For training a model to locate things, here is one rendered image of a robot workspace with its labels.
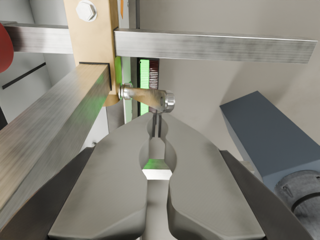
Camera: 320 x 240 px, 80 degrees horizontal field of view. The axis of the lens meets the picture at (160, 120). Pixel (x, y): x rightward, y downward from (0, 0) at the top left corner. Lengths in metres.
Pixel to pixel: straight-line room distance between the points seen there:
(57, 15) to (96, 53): 0.29
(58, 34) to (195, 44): 0.17
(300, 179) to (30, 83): 0.92
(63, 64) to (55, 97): 0.39
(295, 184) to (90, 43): 0.84
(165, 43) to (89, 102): 0.12
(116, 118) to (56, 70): 0.20
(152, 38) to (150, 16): 0.86
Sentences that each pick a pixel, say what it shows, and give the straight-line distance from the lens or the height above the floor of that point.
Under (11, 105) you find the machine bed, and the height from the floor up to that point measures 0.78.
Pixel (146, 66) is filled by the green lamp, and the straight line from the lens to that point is 0.43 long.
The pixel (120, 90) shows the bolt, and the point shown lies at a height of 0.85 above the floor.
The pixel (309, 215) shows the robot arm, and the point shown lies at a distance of 0.87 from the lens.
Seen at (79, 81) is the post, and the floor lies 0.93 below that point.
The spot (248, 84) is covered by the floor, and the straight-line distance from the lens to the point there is 1.33.
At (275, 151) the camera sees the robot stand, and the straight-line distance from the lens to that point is 0.96.
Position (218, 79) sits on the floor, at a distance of 1.25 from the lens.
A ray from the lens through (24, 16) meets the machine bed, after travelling 0.54.
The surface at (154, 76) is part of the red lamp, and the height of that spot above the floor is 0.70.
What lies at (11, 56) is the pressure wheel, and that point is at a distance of 0.30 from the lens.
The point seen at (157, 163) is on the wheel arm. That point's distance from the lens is 0.40.
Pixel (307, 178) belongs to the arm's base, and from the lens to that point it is 0.92.
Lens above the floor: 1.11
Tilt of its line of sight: 58 degrees down
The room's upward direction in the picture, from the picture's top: 178 degrees clockwise
